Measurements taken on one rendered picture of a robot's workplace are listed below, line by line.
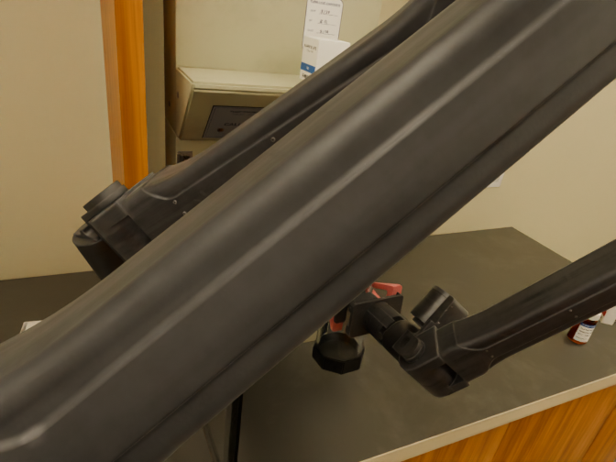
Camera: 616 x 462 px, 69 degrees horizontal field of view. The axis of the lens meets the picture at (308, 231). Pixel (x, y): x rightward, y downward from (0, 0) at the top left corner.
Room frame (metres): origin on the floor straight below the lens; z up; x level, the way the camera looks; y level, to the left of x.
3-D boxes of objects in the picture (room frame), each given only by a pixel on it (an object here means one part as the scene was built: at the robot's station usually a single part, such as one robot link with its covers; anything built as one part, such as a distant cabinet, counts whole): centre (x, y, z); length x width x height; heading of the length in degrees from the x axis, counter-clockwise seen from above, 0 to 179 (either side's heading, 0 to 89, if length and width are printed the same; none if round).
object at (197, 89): (0.68, 0.05, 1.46); 0.32 x 0.12 x 0.10; 118
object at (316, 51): (0.70, 0.01, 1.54); 0.05 x 0.05 x 0.06; 29
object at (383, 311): (0.60, -0.15, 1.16); 0.10 x 0.07 x 0.07; 120
